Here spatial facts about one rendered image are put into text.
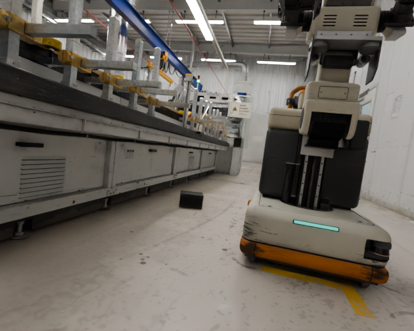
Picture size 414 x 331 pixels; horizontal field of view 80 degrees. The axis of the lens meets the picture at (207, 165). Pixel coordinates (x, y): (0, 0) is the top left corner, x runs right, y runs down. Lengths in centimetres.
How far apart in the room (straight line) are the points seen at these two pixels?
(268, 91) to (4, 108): 1149
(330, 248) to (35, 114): 129
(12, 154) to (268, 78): 1154
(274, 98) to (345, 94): 1078
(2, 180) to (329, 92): 147
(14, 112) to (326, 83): 123
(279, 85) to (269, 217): 1118
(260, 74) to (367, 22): 1101
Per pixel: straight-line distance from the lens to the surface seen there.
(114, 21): 149
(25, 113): 109
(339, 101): 125
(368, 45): 127
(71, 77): 120
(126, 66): 111
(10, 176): 138
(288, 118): 150
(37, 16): 247
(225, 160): 561
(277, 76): 1229
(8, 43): 104
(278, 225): 119
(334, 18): 139
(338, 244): 125
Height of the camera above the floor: 52
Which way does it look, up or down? 4 degrees down
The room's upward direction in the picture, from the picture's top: 7 degrees clockwise
